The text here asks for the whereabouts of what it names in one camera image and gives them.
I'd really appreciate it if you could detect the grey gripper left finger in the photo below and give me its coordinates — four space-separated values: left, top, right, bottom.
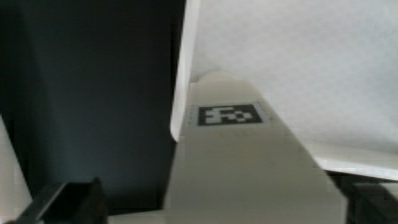
15 178 109 224

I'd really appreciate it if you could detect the white desk top tray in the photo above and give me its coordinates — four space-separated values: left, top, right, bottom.
173 0 398 181

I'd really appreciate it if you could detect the white L-shaped fence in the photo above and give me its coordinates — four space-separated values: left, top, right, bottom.
0 117 33 224

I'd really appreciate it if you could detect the white leg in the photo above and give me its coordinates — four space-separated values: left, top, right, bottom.
106 70 352 224

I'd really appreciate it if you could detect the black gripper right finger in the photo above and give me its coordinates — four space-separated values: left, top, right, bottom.
340 181 398 224

